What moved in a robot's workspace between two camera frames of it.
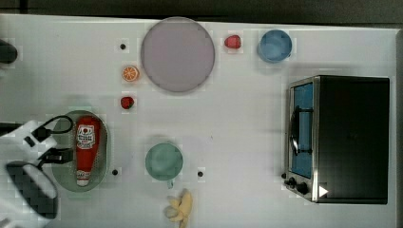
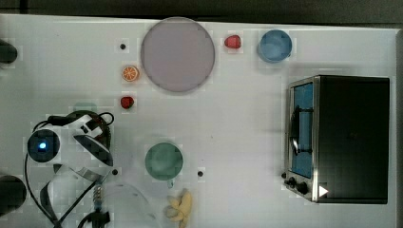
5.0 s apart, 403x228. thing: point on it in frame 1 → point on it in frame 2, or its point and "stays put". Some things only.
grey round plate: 178,53 stays put
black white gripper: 30,142 → 86,131
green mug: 163,161 stays put
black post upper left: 8,52 stays put
